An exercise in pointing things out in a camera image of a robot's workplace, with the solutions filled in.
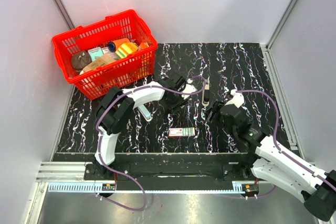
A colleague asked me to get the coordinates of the red plastic shopping basket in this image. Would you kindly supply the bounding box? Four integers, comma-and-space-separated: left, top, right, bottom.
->
52, 9, 158, 100

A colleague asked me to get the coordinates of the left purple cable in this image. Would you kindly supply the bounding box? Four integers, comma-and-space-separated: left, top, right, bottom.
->
94, 75, 207, 211

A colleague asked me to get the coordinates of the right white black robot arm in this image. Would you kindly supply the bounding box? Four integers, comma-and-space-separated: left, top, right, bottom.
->
205, 101, 335, 222

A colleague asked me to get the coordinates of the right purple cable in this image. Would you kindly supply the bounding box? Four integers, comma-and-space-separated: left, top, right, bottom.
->
235, 90, 336, 200

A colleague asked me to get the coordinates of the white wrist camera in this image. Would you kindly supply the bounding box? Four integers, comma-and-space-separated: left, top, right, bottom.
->
182, 79, 197, 99
226, 89, 245, 108

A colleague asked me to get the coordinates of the orange cylinder blue cap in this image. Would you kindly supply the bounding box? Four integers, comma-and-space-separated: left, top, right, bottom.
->
107, 38, 130, 52

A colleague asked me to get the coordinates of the white black large stapler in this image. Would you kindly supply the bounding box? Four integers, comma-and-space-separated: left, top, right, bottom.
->
202, 79, 210, 107

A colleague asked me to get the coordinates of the light blue small stapler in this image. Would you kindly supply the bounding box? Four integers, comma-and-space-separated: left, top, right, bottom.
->
138, 105, 152, 122

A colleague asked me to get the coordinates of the purple cable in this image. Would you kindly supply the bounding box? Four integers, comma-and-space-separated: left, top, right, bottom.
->
235, 90, 336, 200
94, 75, 207, 211

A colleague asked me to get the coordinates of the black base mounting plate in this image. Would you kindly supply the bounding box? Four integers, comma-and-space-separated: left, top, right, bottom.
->
83, 153, 256, 193

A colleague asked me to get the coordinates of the orange small packet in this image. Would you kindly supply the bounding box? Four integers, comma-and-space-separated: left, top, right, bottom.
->
138, 42, 149, 50

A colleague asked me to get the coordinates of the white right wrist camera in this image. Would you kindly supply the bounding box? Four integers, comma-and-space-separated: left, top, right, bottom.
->
226, 89, 245, 108

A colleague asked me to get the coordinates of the brown cardboard package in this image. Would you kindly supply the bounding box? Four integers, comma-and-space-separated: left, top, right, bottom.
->
79, 52, 119, 74

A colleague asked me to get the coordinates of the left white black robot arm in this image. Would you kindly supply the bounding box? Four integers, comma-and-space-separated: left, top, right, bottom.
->
93, 76, 196, 180

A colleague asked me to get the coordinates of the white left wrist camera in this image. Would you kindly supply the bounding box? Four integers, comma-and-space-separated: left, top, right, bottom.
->
182, 79, 197, 99

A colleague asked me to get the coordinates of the yellow green striped sponge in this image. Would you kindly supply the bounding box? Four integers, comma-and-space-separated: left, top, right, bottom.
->
115, 42, 139, 59

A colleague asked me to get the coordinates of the red staple box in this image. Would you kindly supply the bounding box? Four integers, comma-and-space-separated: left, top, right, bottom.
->
168, 127, 195, 137

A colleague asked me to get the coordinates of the brown round bun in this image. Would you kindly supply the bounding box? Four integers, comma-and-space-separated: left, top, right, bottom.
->
71, 50, 92, 71

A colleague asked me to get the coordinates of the teal small box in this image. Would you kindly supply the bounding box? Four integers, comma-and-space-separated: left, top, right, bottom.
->
88, 47, 104, 61

